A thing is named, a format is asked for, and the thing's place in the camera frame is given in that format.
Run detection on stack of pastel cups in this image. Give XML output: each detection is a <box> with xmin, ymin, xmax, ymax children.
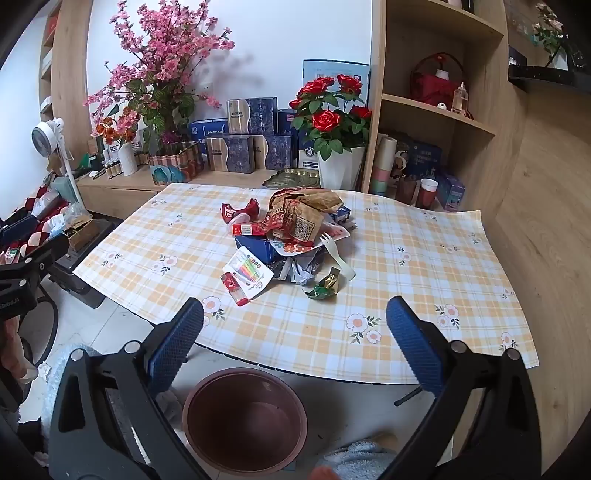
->
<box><xmin>369</xmin><ymin>134</ymin><xmax>398</xmax><ymax>195</ymax></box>

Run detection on red wrapper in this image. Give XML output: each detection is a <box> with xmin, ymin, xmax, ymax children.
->
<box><xmin>221</xmin><ymin>198</ymin><xmax>260</xmax><ymax>225</ymax></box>

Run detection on brown cup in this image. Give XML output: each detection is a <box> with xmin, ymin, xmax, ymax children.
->
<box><xmin>396</xmin><ymin>177</ymin><xmax>419</xmax><ymax>205</ymax></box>

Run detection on red lighter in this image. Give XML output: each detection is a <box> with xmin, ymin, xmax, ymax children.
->
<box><xmin>220</xmin><ymin>272</ymin><xmax>250</xmax><ymax>306</ymax></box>

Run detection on brown paper bag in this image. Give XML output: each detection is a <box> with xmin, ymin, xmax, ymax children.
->
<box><xmin>269</xmin><ymin>188</ymin><xmax>343</xmax><ymax>244</ymax></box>

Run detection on white paper plate red print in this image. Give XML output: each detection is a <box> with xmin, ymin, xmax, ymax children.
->
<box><xmin>271</xmin><ymin>220</ymin><xmax>352</xmax><ymax>258</ymax></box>

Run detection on black shelf with flower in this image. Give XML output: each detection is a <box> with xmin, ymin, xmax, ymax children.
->
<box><xmin>507</xmin><ymin>0</ymin><xmax>591</xmax><ymax>95</ymax></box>

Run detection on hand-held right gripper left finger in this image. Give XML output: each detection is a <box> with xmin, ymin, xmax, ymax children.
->
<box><xmin>48</xmin><ymin>298</ymin><xmax>208</xmax><ymax>480</ymax></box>

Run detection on gold metal tray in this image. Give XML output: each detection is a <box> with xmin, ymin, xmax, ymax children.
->
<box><xmin>262</xmin><ymin>168</ymin><xmax>320</xmax><ymax>188</ymax></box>

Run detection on dark blue upright box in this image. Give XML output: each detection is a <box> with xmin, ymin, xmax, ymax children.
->
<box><xmin>276</xmin><ymin>108</ymin><xmax>302</xmax><ymax>137</ymax></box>

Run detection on blue and gold gift box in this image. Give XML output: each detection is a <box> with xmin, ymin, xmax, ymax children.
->
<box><xmin>205</xmin><ymin>135</ymin><xmax>255</xmax><ymax>173</ymax></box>
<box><xmin>226</xmin><ymin>97</ymin><xmax>278</xmax><ymax>136</ymax></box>
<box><xmin>252</xmin><ymin>135</ymin><xmax>295</xmax><ymax>170</ymax></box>

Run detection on low wooden cabinet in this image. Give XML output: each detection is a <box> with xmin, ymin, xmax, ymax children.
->
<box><xmin>75</xmin><ymin>167</ymin><xmax>279</xmax><ymax>221</ymax></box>

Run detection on red gift basket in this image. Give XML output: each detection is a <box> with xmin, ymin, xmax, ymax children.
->
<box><xmin>410</xmin><ymin>52</ymin><xmax>468</xmax><ymax>110</ymax></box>

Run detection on red paper cup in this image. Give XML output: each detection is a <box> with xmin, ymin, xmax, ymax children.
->
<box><xmin>415</xmin><ymin>178</ymin><xmax>439</xmax><ymax>209</ymax></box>

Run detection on long dark blue box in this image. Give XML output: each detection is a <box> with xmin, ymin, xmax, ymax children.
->
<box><xmin>234</xmin><ymin>234</ymin><xmax>279</xmax><ymax>262</ymax></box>

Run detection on black storage case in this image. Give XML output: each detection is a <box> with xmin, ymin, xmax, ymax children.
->
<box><xmin>46</xmin><ymin>220</ymin><xmax>122</xmax><ymax>309</ymax></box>

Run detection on flat blue box white print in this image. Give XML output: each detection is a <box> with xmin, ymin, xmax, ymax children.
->
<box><xmin>189</xmin><ymin>117</ymin><xmax>230</xmax><ymax>140</ymax></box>

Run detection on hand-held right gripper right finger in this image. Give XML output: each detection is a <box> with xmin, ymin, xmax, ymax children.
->
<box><xmin>385</xmin><ymin>295</ymin><xmax>541</xmax><ymax>480</ymax></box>

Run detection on silver foil wrapper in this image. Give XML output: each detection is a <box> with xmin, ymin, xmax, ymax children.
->
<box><xmin>272</xmin><ymin>255</ymin><xmax>325</xmax><ymax>285</ymax></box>

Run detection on dark blue picture box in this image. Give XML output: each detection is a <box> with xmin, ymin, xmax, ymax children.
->
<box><xmin>401</xmin><ymin>137</ymin><xmax>443</xmax><ymax>182</ymax></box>

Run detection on gold green foil wrapper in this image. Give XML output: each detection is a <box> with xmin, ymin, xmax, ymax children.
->
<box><xmin>302</xmin><ymin>266</ymin><xmax>344</xmax><ymax>300</ymax></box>

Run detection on light blue towel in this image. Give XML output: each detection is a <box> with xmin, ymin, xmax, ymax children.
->
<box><xmin>322</xmin><ymin>438</ymin><xmax>399</xmax><ymax>480</ymax></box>

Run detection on red white checkered blanket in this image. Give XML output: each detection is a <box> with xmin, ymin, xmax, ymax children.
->
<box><xmin>0</xmin><ymin>184</ymin><xmax>71</xmax><ymax>260</ymax></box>

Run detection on white vase orange flowers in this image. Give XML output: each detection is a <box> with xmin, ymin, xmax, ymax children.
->
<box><xmin>91</xmin><ymin>115</ymin><xmax>139</xmax><ymax>177</ymax></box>

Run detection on scalloped flower basket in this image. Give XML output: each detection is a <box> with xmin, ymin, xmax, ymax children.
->
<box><xmin>148</xmin><ymin>140</ymin><xmax>205</xmax><ymax>186</ymax></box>

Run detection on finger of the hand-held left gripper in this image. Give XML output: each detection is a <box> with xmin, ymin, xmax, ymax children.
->
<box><xmin>14</xmin><ymin>234</ymin><xmax>70</xmax><ymax>278</ymax></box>
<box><xmin>0</xmin><ymin>215</ymin><xmax>38</xmax><ymax>247</ymax></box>

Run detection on large blue and white box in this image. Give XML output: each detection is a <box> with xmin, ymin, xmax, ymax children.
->
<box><xmin>302</xmin><ymin>59</ymin><xmax>371</xmax><ymax>169</ymax></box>

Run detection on white standing fan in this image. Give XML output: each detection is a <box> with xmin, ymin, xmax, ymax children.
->
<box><xmin>31</xmin><ymin>117</ymin><xmax>85</xmax><ymax>209</ymax></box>

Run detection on pink blossom artificial plant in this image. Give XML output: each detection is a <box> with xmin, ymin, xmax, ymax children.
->
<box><xmin>87</xmin><ymin>0</ymin><xmax>236</xmax><ymax>155</ymax></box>

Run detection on small blue carton box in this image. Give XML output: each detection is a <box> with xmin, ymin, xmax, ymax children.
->
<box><xmin>436</xmin><ymin>172</ymin><xmax>467</xmax><ymax>212</ymax></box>

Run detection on yellow plaid floral tablecloth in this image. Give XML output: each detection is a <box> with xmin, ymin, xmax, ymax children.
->
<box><xmin>73</xmin><ymin>182</ymin><xmax>541</xmax><ymax>386</ymax></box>

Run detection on white plastic fork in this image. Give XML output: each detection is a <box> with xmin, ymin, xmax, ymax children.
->
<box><xmin>320</xmin><ymin>232</ymin><xmax>356</xmax><ymax>280</ymax></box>

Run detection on wooden shelf unit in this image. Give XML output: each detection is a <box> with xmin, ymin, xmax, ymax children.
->
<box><xmin>360</xmin><ymin>0</ymin><xmax>528</xmax><ymax>219</ymax></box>

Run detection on brown plastic bin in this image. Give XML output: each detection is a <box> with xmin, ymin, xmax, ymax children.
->
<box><xmin>182</xmin><ymin>368</ymin><xmax>308</xmax><ymax>480</ymax></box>

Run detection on colourful candle pack card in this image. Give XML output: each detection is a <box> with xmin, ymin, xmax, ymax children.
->
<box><xmin>222</xmin><ymin>247</ymin><xmax>274</xmax><ymax>297</ymax></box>

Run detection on red rose plant white pot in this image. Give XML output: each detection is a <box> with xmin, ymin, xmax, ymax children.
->
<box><xmin>288</xmin><ymin>74</ymin><xmax>373</xmax><ymax>191</ymax></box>

